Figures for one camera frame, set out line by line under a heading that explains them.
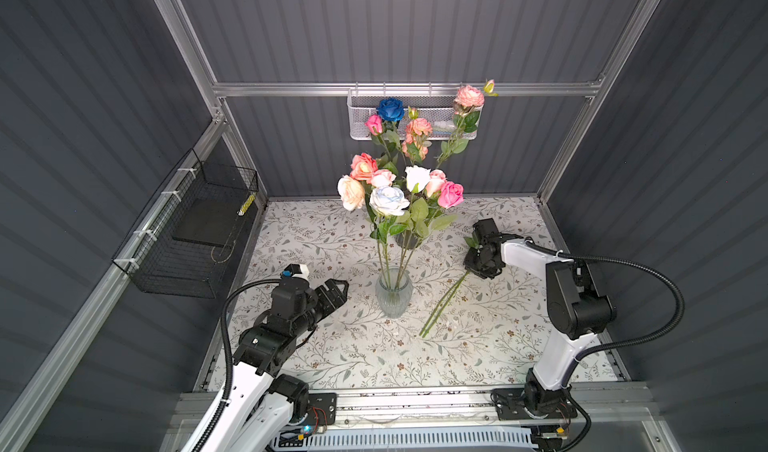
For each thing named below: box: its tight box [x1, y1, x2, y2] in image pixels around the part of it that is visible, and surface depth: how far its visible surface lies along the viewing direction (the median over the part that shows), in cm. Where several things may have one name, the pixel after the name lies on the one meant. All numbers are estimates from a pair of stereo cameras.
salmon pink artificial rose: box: [350, 152, 379, 184], surface depth 69 cm
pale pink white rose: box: [371, 169, 397, 188], surface depth 65 cm
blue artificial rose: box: [378, 97, 405, 122], surface depth 80 cm
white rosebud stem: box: [400, 165, 431, 284], surface depth 67 cm
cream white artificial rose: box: [337, 174, 365, 211], surface depth 71 cm
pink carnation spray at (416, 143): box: [402, 117, 433, 165], surface depth 84 cm
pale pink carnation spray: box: [435, 85, 485, 168], surface depth 81 cm
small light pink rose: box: [425, 168, 447, 197], surface depth 65 cm
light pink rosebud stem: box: [414, 181, 465, 273], surface depth 64 cm
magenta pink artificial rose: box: [364, 114, 383, 136], surface depth 82 cm
